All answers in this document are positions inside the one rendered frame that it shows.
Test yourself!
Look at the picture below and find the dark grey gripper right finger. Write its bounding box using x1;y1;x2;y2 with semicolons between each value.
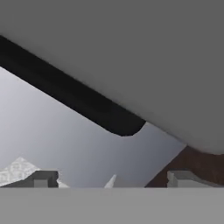
166;170;223;188

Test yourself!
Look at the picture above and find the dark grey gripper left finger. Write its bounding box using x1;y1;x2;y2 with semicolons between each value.
2;170;60;188

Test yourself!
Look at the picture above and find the silver dishwasher front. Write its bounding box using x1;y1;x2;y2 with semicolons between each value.
0;66;187;188

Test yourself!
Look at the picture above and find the black dishwasher handle recess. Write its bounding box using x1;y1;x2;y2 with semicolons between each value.
0;34;147;137

